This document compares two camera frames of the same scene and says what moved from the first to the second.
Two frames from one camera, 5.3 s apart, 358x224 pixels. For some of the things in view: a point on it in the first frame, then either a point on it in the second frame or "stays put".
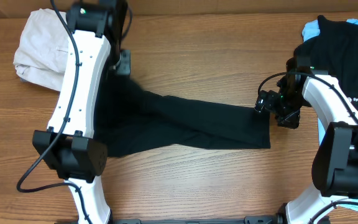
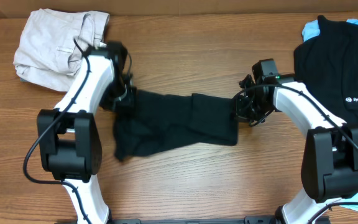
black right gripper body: (290, 112) → (253, 108)
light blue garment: (311, 32) stays put
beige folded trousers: (41, 55) stays put
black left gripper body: (120, 60) → (118, 98)
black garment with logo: (346, 50) stays put
